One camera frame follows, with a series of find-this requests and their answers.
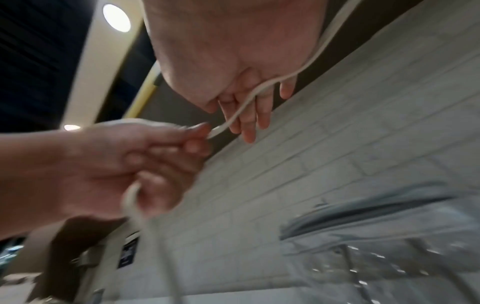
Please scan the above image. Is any person's right hand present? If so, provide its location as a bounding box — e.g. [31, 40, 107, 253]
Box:
[141, 0, 328, 144]

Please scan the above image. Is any person's left hand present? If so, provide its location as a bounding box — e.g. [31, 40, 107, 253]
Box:
[61, 119, 214, 221]

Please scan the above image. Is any white cable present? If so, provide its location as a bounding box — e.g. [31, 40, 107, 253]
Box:
[121, 0, 364, 304]

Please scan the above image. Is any person's left forearm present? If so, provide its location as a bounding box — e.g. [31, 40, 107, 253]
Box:
[0, 130, 74, 240]

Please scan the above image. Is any yellow pipe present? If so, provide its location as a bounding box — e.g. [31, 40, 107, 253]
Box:
[123, 69, 161, 120]

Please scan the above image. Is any dark wall sign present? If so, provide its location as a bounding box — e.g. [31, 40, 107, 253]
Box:
[116, 236, 141, 270]

